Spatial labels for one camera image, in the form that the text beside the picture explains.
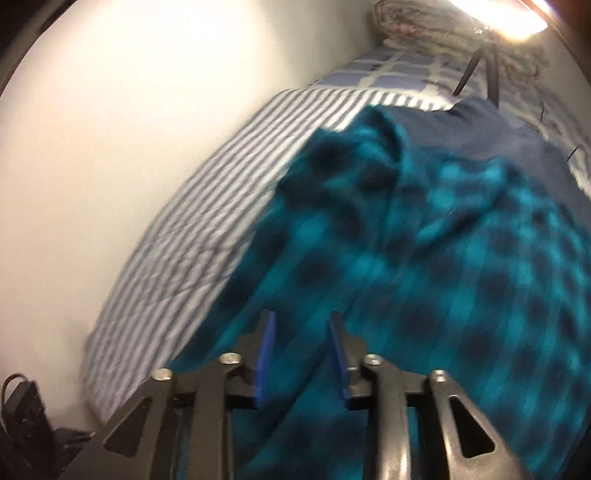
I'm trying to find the black tripod legs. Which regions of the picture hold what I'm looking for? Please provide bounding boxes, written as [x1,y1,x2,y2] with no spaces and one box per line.
[454,28,502,108]

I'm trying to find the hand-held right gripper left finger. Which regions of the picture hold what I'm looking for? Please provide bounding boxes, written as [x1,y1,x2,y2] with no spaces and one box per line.
[60,310,278,480]

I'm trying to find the bright lamp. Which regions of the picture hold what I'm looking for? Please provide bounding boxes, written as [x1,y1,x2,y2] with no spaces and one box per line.
[450,0,552,44]

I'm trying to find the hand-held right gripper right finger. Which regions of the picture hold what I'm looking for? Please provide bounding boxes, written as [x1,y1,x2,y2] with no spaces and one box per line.
[329,312,532,480]

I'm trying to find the teal plaid fleece robe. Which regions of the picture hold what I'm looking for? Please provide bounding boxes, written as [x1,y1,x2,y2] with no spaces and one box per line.
[173,99,591,480]

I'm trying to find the folded floral blanket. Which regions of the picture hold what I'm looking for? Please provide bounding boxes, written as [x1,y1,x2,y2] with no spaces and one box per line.
[373,0,548,86]

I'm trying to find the grey striped bed quilt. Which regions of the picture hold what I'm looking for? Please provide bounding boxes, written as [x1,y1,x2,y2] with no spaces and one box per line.
[83,88,453,423]

